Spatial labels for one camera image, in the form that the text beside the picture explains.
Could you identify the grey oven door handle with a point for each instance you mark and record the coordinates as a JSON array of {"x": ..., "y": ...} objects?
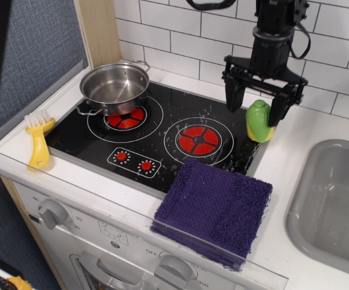
[{"x": 112, "y": 273}]

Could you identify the clear acrylic guard panel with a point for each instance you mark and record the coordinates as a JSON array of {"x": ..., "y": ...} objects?
[{"x": 115, "y": 203}]

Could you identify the stainless steel pot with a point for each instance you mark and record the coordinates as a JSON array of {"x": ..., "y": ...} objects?
[{"x": 117, "y": 88}]

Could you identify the yellow dish brush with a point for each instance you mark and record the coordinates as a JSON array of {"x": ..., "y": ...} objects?
[{"x": 39, "y": 123}]

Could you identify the grey oven knob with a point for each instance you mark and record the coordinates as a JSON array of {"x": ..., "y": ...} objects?
[{"x": 174, "y": 272}]

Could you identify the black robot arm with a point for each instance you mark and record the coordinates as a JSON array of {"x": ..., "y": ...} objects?
[{"x": 275, "y": 16}]

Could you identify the white toy oven front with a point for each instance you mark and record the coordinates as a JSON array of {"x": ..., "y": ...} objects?
[{"x": 82, "y": 232}]

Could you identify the purple folded towel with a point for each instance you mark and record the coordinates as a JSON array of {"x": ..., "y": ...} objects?
[{"x": 213, "y": 212}]

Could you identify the grey sink basin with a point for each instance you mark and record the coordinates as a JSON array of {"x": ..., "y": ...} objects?
[{"x": 317, "y": 221}]

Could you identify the grey timer knob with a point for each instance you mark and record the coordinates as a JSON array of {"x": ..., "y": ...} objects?
[{"x": 52, "y": 213}]

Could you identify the black toy stove top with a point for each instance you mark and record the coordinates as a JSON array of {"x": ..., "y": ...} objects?
[{"x": 146, "y": 148}]

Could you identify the green yellow toy corn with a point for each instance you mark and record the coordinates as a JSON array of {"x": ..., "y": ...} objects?
[{"x": 257, "y": 118}]

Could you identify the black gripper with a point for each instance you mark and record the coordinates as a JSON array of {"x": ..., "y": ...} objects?
[{"x": 270, "y": 54}]

